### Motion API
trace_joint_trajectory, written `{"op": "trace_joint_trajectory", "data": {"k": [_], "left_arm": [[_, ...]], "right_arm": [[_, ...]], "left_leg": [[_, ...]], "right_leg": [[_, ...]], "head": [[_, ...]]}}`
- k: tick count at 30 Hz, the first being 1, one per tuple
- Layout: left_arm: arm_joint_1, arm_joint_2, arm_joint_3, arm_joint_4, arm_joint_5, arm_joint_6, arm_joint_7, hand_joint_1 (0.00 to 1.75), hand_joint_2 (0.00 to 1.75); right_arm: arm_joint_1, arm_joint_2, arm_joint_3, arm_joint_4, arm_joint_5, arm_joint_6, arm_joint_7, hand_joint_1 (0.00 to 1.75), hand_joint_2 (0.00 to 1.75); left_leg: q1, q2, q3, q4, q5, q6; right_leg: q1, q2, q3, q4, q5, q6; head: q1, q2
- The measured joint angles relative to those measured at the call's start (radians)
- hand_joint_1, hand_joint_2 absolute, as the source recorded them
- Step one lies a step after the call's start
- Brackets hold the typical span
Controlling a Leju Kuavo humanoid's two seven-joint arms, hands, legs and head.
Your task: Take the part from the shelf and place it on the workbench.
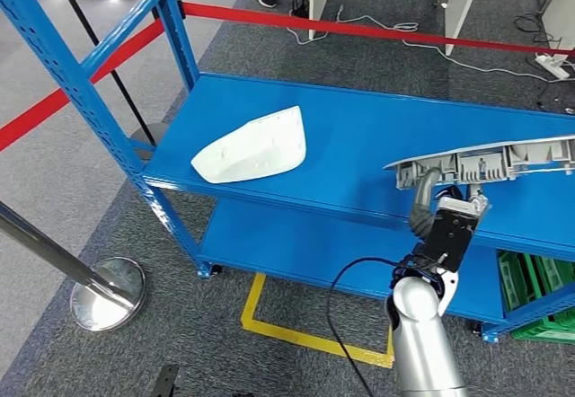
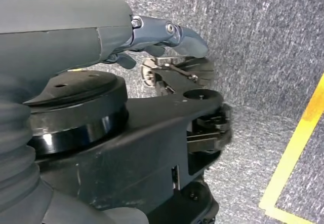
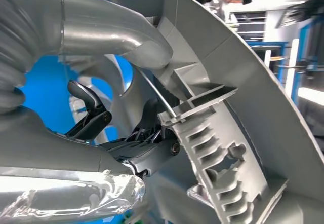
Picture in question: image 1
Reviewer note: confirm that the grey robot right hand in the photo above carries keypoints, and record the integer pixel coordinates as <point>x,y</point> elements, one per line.
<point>422,216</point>

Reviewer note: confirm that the silver wheel hubcap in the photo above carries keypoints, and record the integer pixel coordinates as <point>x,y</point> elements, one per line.
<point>485,165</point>

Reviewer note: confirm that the blue metal shelf rack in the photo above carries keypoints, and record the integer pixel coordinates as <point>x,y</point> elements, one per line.
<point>315,239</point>

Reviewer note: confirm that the green plastic crate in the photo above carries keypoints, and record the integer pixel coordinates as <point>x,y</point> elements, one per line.
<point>525,281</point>

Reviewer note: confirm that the yellow floor tape outline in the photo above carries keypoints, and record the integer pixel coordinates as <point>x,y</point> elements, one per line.
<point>305,339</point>

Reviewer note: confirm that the white power strip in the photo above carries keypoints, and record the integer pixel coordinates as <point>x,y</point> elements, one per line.
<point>552,67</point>

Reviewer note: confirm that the white car mirror cover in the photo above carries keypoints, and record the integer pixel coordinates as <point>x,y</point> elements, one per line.
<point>251,147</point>

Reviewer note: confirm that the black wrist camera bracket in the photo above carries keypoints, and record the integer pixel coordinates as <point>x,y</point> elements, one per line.
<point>449,239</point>

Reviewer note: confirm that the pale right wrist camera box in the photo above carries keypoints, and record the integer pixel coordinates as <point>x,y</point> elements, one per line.
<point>453,205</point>

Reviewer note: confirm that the thin black stanchion post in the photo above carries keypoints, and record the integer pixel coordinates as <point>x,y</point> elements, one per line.
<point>152,132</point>

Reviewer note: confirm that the chrome stanchion post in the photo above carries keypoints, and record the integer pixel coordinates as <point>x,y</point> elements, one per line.
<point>108,296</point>

